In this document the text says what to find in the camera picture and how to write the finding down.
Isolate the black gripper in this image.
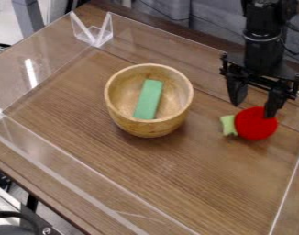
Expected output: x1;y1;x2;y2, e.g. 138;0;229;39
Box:
220;52;299;118

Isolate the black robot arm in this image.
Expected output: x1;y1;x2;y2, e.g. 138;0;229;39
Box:
220;0;299;118

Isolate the green rectangular block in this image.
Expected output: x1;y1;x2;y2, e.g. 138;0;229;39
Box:
134;79;164;119

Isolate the wooden bowl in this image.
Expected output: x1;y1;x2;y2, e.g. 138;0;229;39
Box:
105;63;194;138

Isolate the black metal bracket with cable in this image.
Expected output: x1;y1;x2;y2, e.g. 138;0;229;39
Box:
0;206;65;235

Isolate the clear acrylic tray enclosure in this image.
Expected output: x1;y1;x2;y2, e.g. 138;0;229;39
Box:
0;11;299;235

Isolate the red plush fruit green leaf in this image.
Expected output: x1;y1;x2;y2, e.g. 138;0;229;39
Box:
220;106;278;140

